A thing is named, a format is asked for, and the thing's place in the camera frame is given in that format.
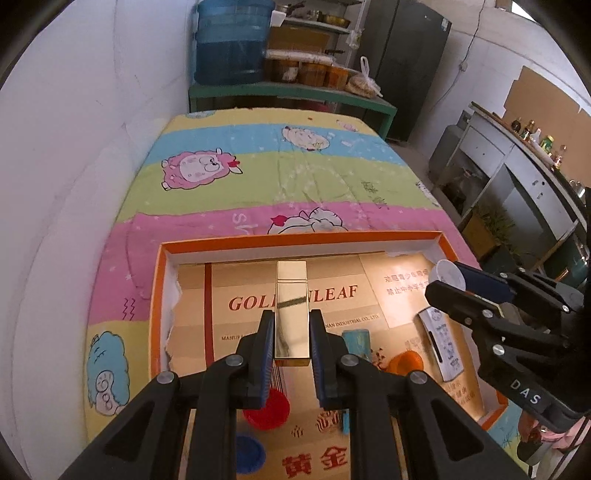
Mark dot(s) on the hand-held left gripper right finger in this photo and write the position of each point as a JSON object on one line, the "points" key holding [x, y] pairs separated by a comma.
{"points": [[321, 355]]}

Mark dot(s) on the amber plastic jar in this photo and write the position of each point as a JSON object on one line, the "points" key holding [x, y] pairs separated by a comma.
{"points": [[338, 78], [314, 74], [281, 70]]}

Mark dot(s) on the white bottle cap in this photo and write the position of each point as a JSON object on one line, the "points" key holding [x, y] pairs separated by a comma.
{"points": [[445, 272]]}

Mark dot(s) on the potted green plants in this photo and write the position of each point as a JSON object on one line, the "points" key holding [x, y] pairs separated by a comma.
{"points": [[491, 228]]}

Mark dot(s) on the dark green refrigerator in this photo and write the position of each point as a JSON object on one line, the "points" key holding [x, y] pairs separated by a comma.
{"points": [[406, 64]]}

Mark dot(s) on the grey kitchen counter cabinet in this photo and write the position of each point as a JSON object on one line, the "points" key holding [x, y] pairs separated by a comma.
{"points": [[489, 147]]}

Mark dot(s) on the small orange bottle cap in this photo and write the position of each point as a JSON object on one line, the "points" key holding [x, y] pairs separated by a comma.
{"points": [[406, 362]]}

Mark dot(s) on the brown cardboard sheet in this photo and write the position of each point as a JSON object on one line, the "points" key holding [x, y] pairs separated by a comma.
{"points": [[585, 117], [540, 97]]}

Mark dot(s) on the row of condiment bottles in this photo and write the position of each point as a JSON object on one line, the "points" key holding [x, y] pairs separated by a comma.
{"points": [[540, 141]]}

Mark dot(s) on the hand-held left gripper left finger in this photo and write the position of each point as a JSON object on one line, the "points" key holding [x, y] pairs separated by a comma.
{"points": [[265, 350]]}

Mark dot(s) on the white cartoon-print box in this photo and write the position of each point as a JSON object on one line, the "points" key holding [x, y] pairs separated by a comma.
{"points": [[441, 344]]}

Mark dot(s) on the metal shelf rack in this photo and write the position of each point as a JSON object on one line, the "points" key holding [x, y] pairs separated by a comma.
{"points": [[341, 34]]}

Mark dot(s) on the green wooden bench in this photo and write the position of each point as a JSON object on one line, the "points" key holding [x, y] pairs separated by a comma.
{"points": [[277, 90]]}

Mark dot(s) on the brown cardboard box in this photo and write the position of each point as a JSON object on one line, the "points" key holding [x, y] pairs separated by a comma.
{"points": [[295, 39]]}

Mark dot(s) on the blue bottle cap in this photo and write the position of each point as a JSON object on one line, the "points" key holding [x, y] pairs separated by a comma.
{"points": [[249, 454]]}

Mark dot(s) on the plastic bag of food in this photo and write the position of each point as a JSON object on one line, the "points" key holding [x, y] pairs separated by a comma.
{"points": [[364, 84]]}

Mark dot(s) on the yellow and orange cardboard tray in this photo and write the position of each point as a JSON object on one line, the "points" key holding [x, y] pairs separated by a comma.
{"points": [[240, 286]]}

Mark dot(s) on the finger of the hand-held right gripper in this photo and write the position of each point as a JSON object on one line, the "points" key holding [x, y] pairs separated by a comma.
{"points": [[489, 284], [466, 307]]}

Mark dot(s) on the brass bowl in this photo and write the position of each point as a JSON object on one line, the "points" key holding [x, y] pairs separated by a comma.
{"points": [[335, 20]]}

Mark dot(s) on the blue water jug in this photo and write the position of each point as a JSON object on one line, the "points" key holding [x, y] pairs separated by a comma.
{"points": [[231, 41]]}

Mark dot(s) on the teal flower-print box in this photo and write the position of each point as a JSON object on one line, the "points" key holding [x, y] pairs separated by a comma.
{"points": [[358, 342]]}

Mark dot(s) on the red bottle cap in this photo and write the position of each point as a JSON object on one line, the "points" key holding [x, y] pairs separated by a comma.
{"points": [[275, 411]]}

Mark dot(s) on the dark green air fryer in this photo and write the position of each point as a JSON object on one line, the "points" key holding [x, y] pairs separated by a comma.
{"points": [[575, 261]]}

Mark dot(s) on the gold rectangular box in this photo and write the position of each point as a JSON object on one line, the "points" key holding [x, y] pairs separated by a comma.
{"points": [[292, 314]]}

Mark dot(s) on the colourful cartoon sheep blanket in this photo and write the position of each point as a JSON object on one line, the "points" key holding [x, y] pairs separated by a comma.
{"points": [[277, 184]]}

